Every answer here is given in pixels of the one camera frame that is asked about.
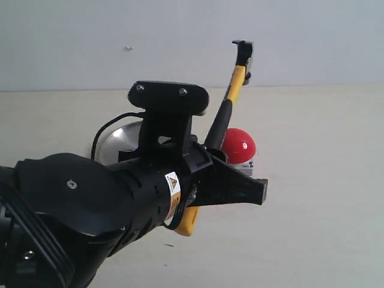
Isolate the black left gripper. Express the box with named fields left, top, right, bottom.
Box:
left=118, top=134, right=269, bottom=235

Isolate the yellow black claw hammer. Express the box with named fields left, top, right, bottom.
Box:
left=172, top=39, right=254, bottom=238

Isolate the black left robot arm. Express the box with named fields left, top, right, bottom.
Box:
left=1, top=143, right=268, bottom=287

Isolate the red dome button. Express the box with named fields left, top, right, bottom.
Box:
left=221, top=128, right=257, bottom=177

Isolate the round steel plate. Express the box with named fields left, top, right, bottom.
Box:
left=95, top=121, right=142, bottom=165

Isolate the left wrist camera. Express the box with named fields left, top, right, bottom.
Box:
left=128, top=80, right=209, bottom=154

